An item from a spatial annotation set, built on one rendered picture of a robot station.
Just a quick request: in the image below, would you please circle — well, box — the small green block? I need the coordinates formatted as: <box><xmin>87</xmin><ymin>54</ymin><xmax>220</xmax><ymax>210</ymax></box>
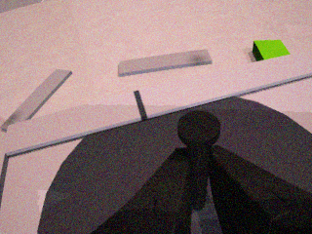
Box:
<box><xmin>253</xmin><ymin>39</ymin><xmax>290</xmax><ymax>61</ymax></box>

